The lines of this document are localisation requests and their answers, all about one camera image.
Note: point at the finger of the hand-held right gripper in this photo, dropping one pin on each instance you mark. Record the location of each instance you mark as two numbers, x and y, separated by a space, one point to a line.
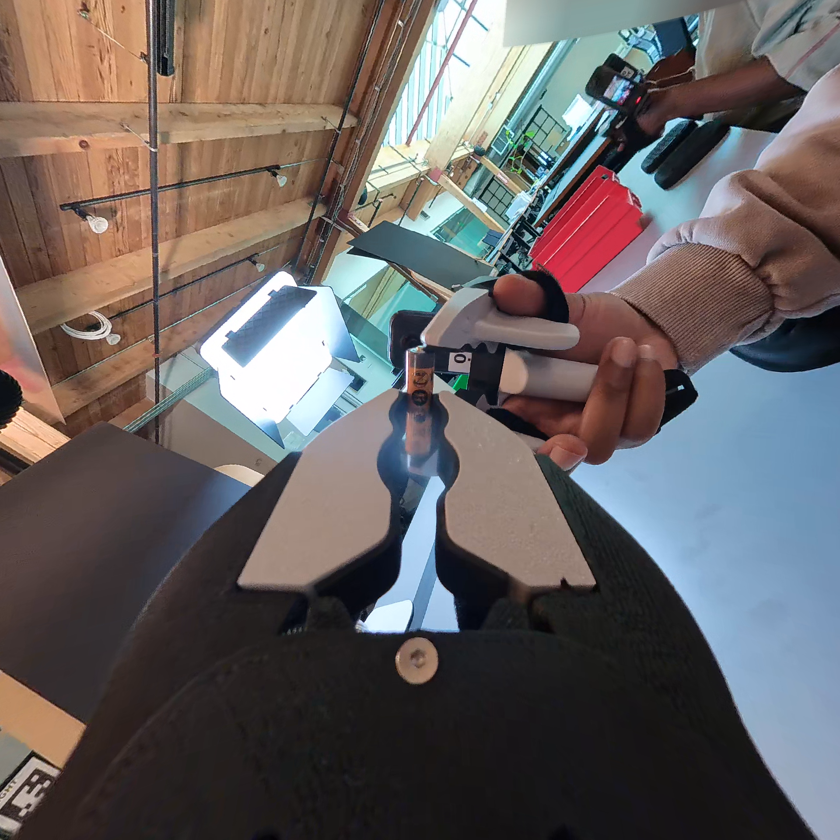
472 321

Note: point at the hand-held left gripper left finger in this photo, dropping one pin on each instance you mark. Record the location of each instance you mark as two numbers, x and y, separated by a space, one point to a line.
321 518

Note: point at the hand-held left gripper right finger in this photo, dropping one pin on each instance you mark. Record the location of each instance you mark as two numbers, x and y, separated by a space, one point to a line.
518 518

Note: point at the black copper battery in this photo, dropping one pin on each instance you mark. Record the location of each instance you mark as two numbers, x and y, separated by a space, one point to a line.
418 407

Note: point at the person's right forearm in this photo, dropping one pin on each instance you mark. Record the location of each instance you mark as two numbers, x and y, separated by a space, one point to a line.
722 282

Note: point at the white panel on pole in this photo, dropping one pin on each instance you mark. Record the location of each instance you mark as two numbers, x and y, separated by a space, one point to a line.
331 321

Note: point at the stacked red plastic bins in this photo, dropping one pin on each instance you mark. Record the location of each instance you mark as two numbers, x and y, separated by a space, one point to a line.
590 229

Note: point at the potted green plant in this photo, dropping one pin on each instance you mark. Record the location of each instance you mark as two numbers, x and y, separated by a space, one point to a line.
518 148

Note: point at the black board on white stand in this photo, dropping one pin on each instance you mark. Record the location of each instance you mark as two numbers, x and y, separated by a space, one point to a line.
98 558

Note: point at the glass skylight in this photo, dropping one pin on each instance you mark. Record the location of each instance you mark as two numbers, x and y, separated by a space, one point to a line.
426 79

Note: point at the black oval pad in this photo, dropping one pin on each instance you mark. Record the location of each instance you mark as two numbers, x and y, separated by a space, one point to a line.
669 144
695 157

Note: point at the black round disc fixture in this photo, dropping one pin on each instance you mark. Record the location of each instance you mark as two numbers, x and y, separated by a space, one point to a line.
8 400

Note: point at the framed marker poster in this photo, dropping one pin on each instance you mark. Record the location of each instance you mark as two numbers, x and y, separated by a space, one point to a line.
23 791

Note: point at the black handheld camera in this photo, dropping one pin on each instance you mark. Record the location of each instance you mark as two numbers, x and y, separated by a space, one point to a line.
610 82

